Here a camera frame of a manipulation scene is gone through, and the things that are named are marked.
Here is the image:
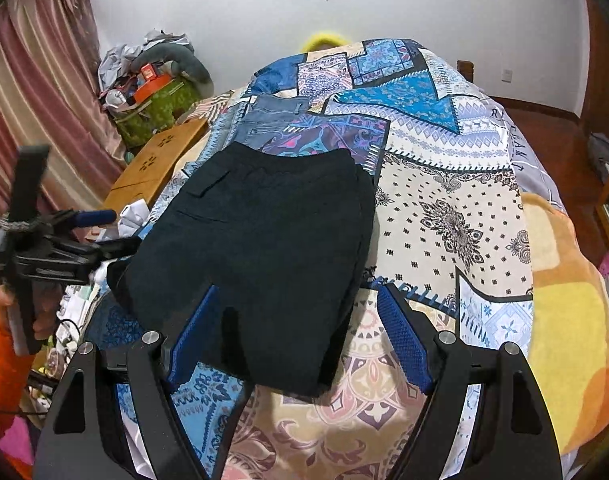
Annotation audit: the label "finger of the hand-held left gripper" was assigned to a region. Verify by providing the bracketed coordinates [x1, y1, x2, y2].
[69, 237, 142, 272]
[49, 208, 118, 235]

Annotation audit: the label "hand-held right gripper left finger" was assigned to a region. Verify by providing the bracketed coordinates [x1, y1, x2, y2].
[34, 284, 220, 480]

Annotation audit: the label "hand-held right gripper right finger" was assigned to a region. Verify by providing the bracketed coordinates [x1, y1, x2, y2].
[377, 284, 565, 480]

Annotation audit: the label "black pants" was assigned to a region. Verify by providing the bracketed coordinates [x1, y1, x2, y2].
[107, 142, 377, 398]

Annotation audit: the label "person's left hand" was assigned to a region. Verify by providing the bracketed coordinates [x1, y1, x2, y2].
[0, 282, 61, 343]

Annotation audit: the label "white crumpled cloth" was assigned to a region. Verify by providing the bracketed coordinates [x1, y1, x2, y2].
[117, 199, 152, 238]

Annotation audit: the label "bamboo lap desk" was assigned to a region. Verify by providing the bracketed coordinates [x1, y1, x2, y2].
[103, 119, 208, 211]

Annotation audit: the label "green storage bag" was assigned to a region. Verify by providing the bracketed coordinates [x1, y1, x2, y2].
[112, 77, 200, 148]

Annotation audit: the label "patchwork printed blanket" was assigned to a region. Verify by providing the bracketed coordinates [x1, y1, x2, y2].
[84, 37, 567, 480]

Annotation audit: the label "pink and beige curtain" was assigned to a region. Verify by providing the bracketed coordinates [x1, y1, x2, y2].
[0, 0, 130, 241]

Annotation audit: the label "orange box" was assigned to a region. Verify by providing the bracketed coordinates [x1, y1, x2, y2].
[134, 75, 170, 103]

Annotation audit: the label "striped pink cloth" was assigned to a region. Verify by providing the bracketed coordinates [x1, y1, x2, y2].
[184, 89, 235, 126]

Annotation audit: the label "pile of grey clothes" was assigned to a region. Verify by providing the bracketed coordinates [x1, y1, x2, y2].
[98, 30, 190, 91]

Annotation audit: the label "yellow orange blanket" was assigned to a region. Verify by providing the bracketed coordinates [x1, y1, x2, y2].
[521, 192, 609, 456]

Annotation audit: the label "grey pillow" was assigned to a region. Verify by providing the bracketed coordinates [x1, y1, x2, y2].
[129, 40, 215, 96]

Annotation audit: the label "blue jeans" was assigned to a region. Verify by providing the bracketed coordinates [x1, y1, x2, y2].
[232, 94, 310, 151]

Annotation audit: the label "grey cloth bundle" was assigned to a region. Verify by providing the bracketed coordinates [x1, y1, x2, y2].
[587, 132, 609, 181]

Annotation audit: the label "yellow foam tube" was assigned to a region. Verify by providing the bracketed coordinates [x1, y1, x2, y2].
[300, 32, 352, 53]

